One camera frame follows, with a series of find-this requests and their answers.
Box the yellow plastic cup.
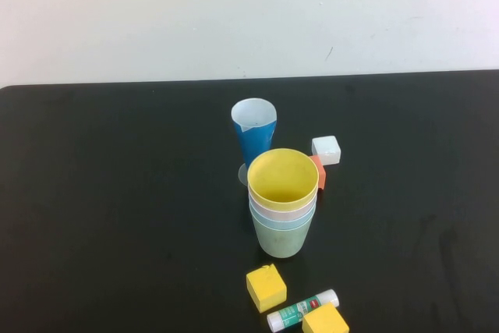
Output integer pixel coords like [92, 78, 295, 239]
[246, 148, 320, 213]

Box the pink plastic cup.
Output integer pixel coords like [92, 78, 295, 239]
[248, 191, 317, 223]

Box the light blue plastic cup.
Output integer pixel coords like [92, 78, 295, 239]
[249, 204, 316, 232]

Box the blue cone glass clear base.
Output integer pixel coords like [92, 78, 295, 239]
[230, 97, 278, 187]

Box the white cube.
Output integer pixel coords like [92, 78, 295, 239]
[311, 135, 342, 166]

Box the orange cube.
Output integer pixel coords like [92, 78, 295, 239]
[309, 155, 327, 192]

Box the green plastic cup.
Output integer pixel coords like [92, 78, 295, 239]
[251, 214, 315, 260]

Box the yellow cube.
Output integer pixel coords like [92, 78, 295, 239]
[301, 302, 350, 333]
[246, 263, 288, 314]

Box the white glue stick green label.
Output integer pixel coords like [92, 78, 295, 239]
[266, 289, 340, 331]

